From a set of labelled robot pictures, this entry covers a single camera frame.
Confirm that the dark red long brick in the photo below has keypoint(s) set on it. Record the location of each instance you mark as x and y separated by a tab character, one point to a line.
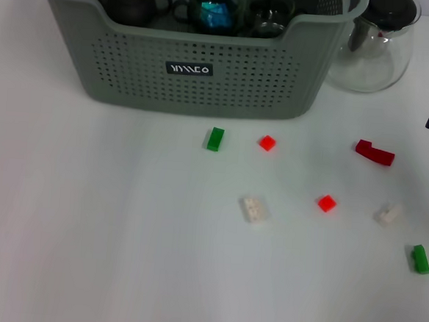
375	153

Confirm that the white notched toy brick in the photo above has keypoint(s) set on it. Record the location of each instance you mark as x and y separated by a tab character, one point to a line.
389	214

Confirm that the green notched toy brick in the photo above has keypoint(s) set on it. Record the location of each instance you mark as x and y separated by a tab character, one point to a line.
422	260

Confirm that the small red square brick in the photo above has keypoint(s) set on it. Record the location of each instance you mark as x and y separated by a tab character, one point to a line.
268	142
327	203

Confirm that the glass teacup black holder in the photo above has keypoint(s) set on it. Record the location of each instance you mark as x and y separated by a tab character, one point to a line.
271	31
271	6
195	17

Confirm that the white rectangular studded brick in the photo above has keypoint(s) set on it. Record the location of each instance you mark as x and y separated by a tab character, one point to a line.
256	210

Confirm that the green rectangular toy brick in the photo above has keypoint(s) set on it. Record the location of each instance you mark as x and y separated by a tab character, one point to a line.
214	139

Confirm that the blue square toy brick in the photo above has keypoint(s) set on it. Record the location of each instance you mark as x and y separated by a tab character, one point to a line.
218	21

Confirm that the teal square toy brick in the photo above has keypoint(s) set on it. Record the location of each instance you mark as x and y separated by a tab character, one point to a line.
207	6

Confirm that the grey-green perforated storage bin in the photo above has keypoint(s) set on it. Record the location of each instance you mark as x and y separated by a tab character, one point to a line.
241	89

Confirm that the round glass pitcher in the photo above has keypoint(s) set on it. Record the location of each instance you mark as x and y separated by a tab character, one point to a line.
372	65

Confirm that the black pitcher lid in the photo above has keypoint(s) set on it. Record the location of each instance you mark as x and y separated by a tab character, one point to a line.
394	11

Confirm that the dark clay teapot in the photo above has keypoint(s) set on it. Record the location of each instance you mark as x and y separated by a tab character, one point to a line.
131	4

